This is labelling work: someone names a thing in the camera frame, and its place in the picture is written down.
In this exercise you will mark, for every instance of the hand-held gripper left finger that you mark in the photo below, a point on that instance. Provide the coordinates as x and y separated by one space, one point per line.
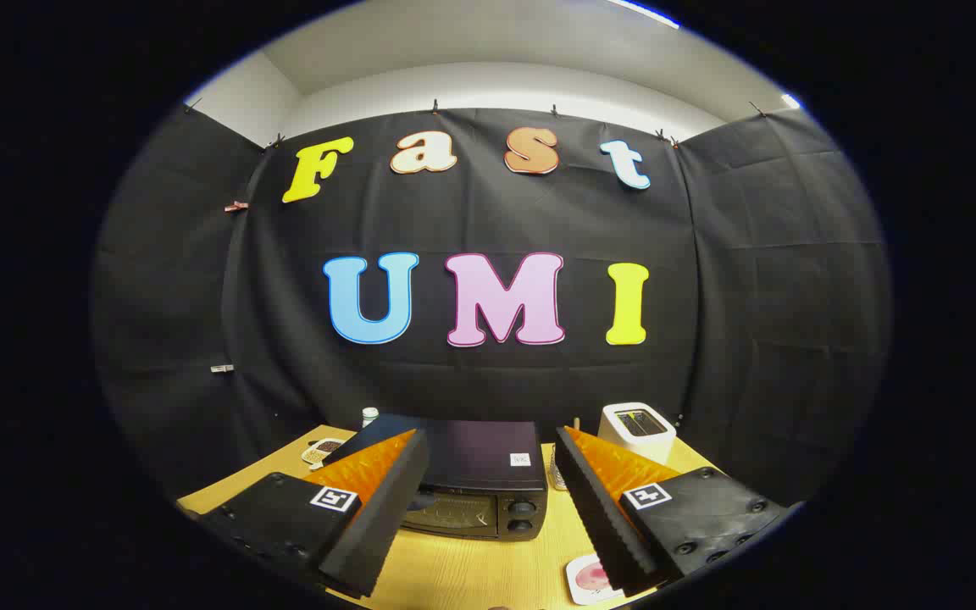
386 508

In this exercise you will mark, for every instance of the pink ham slice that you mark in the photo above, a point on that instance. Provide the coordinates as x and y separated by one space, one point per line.
594 578

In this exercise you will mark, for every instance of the black backdrop cloth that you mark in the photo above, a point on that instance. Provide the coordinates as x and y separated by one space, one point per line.
751 339

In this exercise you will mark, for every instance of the small white bottle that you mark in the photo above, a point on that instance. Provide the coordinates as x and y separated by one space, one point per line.
370 417

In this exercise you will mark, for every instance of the pink clothespin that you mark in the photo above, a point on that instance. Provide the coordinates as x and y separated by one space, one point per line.
236 206

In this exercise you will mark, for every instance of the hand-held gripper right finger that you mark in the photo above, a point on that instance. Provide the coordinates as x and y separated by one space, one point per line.
598 517

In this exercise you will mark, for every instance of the white square plate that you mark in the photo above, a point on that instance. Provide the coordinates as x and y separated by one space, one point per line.
577 589

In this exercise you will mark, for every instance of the black toaster oven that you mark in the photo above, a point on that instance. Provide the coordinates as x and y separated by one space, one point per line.
471 457

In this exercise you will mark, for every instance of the white bread toaster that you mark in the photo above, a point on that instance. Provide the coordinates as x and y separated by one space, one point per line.
636 436

